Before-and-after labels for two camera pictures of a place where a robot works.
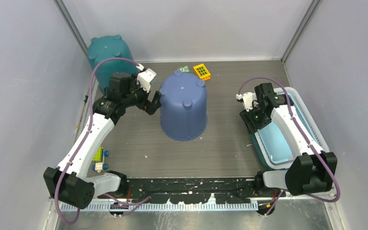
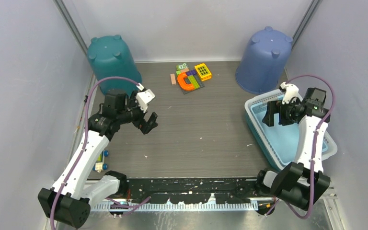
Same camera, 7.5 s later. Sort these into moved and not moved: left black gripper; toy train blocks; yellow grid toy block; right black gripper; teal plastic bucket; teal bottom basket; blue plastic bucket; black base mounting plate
Moved: teal bottom basket; right black gripper; blue plastic bucket; left black gripper
Not moved: toy train blocks; black base mounting plate; yellow grid toy block; teal plastic bucket
